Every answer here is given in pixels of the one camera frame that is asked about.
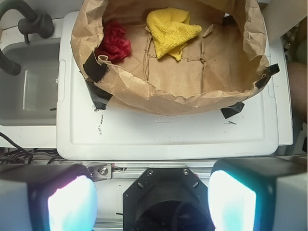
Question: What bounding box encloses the glowing white gripper left finger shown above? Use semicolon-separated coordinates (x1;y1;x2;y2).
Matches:
0;164;98;231

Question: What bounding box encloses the glowing white gripper right finger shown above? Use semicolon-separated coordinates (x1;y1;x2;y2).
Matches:
208;157;308;231

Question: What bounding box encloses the red paper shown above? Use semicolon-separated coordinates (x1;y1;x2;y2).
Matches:
94;21;131;64

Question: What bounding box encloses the grey sink basin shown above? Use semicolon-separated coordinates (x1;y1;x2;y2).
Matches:
0;38;60;126

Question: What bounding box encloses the brown paper bag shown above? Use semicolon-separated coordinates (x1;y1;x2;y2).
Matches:
71;0;279;116

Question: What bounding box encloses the dark grey faucet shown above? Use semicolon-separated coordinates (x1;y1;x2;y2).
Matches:
0;0;54;76

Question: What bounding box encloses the yellow woven cloth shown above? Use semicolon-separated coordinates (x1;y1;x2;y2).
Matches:
146;7;202;61

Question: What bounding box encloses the aluminium extrusion rail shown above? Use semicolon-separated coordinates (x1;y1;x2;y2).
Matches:
54;159;216;179

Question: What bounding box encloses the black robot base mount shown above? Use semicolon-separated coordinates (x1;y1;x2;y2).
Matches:
123;168;215;231

